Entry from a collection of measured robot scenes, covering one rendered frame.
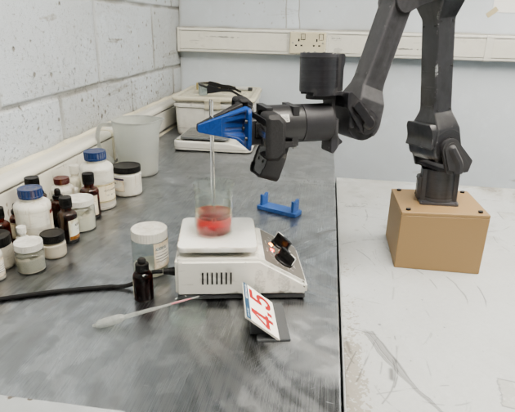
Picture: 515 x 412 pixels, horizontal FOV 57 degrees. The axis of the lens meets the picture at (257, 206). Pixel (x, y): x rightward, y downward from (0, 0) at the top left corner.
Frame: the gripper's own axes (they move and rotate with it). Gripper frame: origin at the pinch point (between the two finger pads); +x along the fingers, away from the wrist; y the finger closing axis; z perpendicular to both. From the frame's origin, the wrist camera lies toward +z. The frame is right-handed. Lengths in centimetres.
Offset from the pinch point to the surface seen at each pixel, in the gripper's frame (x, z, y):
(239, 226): -3.5, 16.9, 2.2
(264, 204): -17.1, 24.8, 30.3
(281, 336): -4.1, 25.3, -16.6
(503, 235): -60, 26, 4
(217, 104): -23, 14, 104
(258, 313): -1.7, 23.0, -13.8
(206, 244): 3.2, 16.8, -3.4
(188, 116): -14, 19, 109
